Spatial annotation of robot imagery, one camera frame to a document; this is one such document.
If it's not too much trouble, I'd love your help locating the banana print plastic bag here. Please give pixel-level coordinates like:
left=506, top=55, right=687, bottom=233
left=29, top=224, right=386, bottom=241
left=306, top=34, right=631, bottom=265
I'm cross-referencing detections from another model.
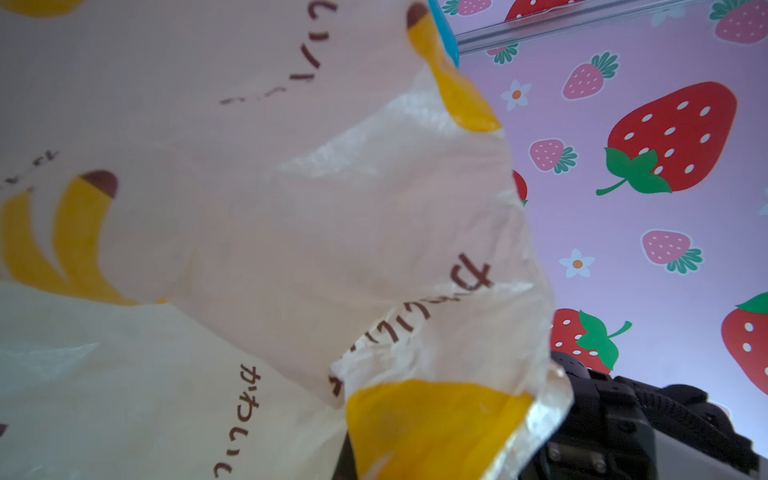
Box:
left=1, top=1, right=573, bottom=479

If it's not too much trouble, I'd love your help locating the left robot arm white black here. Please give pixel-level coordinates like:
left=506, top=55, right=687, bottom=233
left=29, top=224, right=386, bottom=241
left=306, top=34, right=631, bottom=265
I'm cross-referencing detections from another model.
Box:
left=518, top=352, right=767, bottom=479

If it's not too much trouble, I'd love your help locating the teal plastic basket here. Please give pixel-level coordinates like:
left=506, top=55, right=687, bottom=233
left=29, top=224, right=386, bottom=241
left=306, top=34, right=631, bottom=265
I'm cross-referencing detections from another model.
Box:
left=428, top=0, right=460, bottom=68

